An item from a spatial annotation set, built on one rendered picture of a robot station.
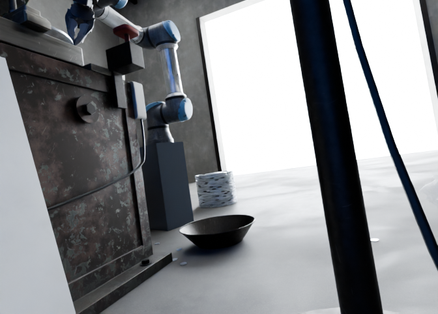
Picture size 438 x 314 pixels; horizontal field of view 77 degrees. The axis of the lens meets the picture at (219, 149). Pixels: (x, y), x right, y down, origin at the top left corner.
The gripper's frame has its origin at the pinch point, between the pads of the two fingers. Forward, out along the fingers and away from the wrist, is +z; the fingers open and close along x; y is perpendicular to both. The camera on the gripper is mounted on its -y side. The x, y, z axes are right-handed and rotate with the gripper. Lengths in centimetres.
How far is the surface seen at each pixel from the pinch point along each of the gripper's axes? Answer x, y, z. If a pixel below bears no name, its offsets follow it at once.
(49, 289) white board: -14, -44, 66
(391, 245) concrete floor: -96, -51, 51
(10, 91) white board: 2.6, -35.9, 31.0
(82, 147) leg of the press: -11.9, -22.0, 38.0
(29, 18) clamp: 5.5, -28.3, 10.7
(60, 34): 3.0, -7.0, 2.5
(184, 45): -125, 426, -258
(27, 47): 5.0, -25.9, 16.9
